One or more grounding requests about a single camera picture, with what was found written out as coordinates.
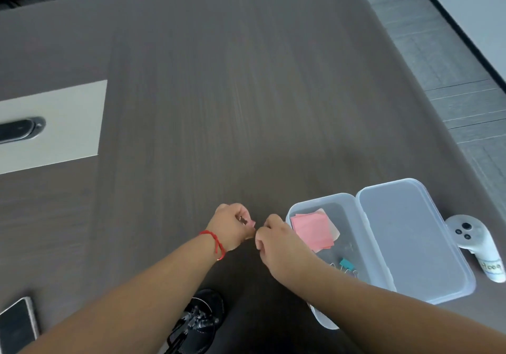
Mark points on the person's right hand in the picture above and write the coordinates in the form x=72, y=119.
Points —
x=282, y=249

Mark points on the person's left hand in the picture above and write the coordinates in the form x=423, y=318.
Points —
x=225, y=225

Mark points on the person's left fingers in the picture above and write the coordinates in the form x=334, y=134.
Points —
x=242, y=210

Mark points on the person's right fingers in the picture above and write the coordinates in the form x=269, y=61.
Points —
x=267, y=229

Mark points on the small pink binder clip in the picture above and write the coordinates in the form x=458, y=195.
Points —
x=249, y=222

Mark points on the person's right forearm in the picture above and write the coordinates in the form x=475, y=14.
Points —
x=375, y=310

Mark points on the person's left forearm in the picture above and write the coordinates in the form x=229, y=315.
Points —
x=130, y=306

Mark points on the pink sticky notes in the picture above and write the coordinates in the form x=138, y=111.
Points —
x=314, y=229

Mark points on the teal binder clip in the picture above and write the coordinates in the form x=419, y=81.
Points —
x=347, y=264

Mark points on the clear plastic box with lid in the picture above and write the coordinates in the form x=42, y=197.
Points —
x=411, y=239

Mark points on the white handheld controller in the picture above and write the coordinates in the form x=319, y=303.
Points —
x=480, y=243

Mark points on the black smartphone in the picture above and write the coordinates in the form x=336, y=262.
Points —
x=15, y=324

